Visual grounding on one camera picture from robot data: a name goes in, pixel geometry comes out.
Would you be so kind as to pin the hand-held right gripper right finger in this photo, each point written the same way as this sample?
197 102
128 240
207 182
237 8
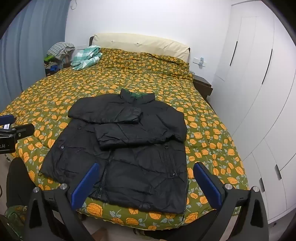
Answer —
207 183

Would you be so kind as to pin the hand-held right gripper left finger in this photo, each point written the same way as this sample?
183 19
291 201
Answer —
86 183

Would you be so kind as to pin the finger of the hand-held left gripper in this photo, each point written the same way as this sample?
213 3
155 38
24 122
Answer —
7 119
23 131

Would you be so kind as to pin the black puffer jacket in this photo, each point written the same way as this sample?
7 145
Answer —
129 148

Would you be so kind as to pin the pile of bedside clutter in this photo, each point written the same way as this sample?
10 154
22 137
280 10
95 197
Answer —
53 64

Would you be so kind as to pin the blue grey curtain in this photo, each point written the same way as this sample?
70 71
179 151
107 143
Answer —
27 46

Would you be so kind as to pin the grey striped cloth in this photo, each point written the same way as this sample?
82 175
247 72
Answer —
60 49

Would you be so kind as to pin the dark wooden nightstand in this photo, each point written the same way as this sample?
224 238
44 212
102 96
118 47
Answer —
203 87

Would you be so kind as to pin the green checked cloth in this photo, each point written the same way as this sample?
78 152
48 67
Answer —
86 56

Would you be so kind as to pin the white wardrobe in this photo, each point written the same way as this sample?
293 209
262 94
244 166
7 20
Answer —
261 92

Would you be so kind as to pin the floral green orange bed quilt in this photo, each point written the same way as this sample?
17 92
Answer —
143 74

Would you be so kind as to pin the cream padded headboard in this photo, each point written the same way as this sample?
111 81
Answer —
138 44

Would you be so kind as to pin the white wall socket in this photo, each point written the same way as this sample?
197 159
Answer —
200 62

